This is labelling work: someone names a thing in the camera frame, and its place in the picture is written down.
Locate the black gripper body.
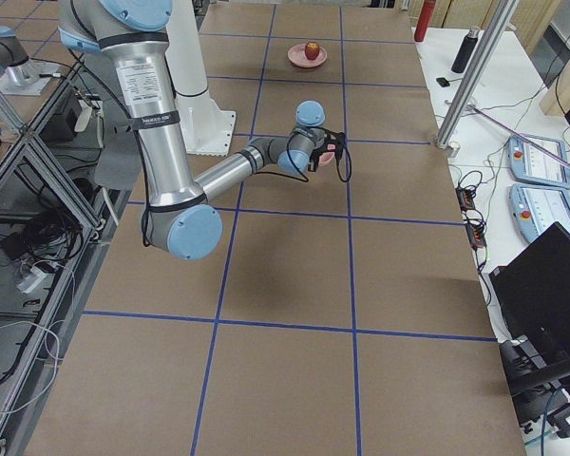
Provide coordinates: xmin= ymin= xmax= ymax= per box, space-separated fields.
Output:
xmin=309 ymin=128 xmax=346 ymax=172

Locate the pink bowl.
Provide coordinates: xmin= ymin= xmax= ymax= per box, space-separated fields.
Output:
xmin=318 ymin=152 xmax=334 ymax=166

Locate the red apple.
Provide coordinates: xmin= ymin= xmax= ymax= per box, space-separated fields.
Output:
xmin=303 ymin=41 xmax=321 ymax=61

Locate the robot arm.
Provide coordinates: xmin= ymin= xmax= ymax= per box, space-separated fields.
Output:
xmin=58 ymin=1 xmax=352 ymax=260
xmin=0 ymin=26 xmax=48 ymax=97

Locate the pink plate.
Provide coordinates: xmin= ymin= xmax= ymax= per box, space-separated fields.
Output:
xmin=287 ymin=43 xmax=328 ymax=69

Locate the black small device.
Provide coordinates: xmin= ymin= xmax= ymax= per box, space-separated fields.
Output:
xmin=436 ymin=77 xmax=450 ymax=87

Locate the black water bottle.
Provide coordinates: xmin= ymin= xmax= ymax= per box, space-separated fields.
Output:
xmin=451 ymin=26 xmax=481 ymax=74

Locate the red water bottle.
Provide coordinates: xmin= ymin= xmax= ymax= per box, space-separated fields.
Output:
xmin=414 ymin=0 xmax=436 ymax=43

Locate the upper teach pendant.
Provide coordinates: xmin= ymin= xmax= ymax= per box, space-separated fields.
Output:
xmin=507 ymin=136 xmax=570 ymax=189

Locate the teach pendant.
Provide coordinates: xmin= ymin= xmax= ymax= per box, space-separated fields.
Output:
xmin=507 ymin=136 xmax=570 ymax=189
xmin=508 ymin=183 xmax=570 ymax=243

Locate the lower teach pendant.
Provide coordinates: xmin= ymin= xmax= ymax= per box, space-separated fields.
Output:
xmin=508 ymin=183 xmax=570 ymax=243

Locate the black laptop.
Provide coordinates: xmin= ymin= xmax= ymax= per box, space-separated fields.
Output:
xmin=489 ymin=222 xmax=570 ymax=353

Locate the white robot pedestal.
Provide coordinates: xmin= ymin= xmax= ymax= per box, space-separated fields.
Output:
xmin=166 ymin=0 xmax=236 ymax=157

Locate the aluminium frame post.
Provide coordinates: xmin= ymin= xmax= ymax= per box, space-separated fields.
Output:
xmin=434 ymin=0 xmax=520 ymax=158

